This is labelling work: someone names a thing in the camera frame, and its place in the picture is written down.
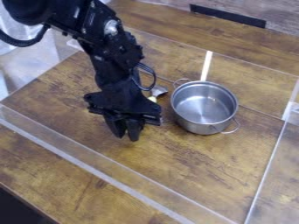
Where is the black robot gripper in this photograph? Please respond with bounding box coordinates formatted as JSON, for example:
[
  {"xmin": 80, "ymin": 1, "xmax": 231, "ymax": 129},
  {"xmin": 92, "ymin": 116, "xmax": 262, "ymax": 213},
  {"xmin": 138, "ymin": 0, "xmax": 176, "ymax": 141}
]
[{"xmin": 83, "ymin": 58, "xmax": 164, "ymax": 143}]

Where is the stainless steel pot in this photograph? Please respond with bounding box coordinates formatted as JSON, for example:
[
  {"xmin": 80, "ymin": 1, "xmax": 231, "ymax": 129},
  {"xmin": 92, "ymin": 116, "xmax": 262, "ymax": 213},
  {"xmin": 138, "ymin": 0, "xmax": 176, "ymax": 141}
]
[{"xmin": 171, "ymin": 78, "xmax": 240, "ymax": 135}]

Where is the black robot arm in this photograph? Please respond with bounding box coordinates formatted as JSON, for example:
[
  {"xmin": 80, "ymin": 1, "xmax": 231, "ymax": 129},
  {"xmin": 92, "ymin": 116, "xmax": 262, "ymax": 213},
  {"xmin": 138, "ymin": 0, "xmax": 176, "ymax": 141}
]
[{"xmin": 0, "ymin": 0, "xmax": 162, "ymax": 141}]

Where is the clear acrylic bracket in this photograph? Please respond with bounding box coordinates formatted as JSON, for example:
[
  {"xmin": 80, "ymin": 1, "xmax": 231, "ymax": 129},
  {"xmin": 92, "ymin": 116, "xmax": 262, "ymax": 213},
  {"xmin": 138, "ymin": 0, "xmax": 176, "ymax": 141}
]
[{"xmin": 67, "ymin": 39, "xmax": 83, "ymax": 51}]

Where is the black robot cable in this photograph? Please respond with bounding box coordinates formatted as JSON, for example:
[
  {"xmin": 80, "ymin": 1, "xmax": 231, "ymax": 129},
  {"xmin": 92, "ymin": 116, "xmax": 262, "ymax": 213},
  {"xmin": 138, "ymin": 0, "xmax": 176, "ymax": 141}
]
[{"xmin": 0, "ymin": 23, "xmax": 52, "ymax": 48}]

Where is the black wall strip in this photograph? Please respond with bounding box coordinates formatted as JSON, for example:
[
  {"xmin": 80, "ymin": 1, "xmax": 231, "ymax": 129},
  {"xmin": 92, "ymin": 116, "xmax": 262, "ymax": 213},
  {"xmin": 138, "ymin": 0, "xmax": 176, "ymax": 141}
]
[{"xmin": 190, "ymin": 3, "xmax": 267, "ymax": 28}]

